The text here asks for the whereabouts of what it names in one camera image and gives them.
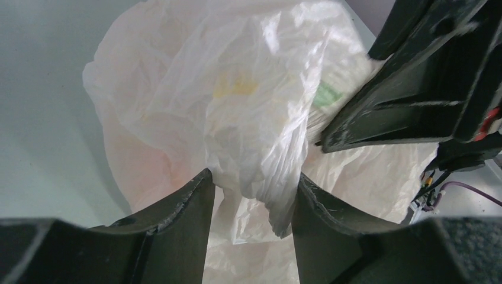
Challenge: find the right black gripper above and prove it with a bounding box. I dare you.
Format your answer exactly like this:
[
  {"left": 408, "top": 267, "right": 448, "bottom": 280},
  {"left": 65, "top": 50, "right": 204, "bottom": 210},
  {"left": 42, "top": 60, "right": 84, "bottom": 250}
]
[{"left": 319, "top": 0, "right": 501, "bottom": 153}]

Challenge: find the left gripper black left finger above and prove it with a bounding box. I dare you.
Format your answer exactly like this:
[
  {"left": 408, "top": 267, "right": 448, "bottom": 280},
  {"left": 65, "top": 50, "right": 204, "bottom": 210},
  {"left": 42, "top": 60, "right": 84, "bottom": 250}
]
[{"left": 1, "top": 169, "right": 215, "bottom": 283}]

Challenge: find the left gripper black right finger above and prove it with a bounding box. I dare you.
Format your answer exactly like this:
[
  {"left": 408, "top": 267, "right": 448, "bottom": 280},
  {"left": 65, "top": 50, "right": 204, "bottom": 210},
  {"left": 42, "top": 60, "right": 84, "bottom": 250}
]
[{"left": 292, "top": 176, "right": 501, "bottom": 283}]

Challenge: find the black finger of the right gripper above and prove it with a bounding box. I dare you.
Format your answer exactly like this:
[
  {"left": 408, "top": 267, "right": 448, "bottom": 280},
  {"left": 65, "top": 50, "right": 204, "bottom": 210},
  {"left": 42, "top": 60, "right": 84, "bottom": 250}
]
[{"left": 368, "top": 0, "right": 433, "bottom": 61}]

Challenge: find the white plastic bag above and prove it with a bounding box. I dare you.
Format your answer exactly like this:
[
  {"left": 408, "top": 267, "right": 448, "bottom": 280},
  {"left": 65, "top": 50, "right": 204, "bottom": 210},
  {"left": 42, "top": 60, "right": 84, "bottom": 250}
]
[{"left": 82, "top": 1, "right": 437, "bottom": 283}]

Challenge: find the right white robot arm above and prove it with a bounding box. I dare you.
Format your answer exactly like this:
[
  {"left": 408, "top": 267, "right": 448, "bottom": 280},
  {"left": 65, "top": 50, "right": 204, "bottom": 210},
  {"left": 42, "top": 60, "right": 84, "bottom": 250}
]
[{"left": 317, "top": 0, "right": 501, "bottom": 172}]

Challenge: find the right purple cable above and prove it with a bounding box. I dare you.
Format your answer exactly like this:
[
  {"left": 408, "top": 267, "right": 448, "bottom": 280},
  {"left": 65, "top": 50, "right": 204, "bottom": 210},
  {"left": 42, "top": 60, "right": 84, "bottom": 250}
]
[{"left": 431, "top": 180, "right": 502, "bottom": 212}]

